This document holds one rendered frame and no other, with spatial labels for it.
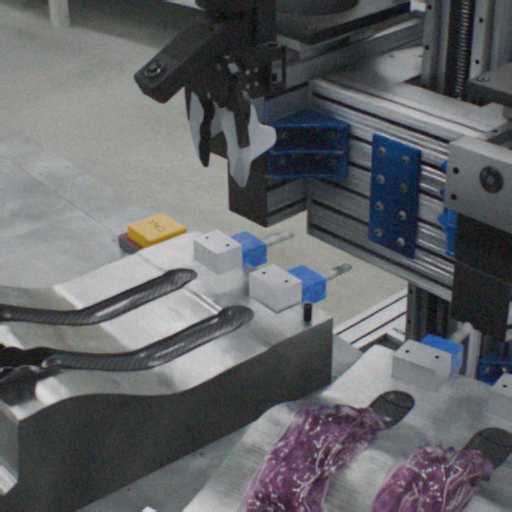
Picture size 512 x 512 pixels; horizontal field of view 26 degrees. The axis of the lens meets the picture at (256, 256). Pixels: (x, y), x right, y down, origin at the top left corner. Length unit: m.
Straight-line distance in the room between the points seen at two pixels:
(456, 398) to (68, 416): 0.39
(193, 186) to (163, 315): 2.34
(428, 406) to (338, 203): 0.65
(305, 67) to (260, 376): 0.65
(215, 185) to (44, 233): 1.99
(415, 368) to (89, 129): 2.97
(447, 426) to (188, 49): 0.46
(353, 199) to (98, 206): 0.39
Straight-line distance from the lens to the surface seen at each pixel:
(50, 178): 1.75
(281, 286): 1.19
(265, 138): 1.22
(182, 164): 3.69
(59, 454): 1.05
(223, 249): 1.27
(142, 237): 1.48
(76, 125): 4.05
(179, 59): 1.15
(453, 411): 1.12
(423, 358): 1.15
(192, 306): 1.22
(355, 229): 1.71
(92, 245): 1.54
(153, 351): 1.16
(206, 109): 1.23
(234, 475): 0.99
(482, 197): 1.36
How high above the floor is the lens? 1.53
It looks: 29 degrees down
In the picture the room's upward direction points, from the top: 1 degrees counter-clockwise
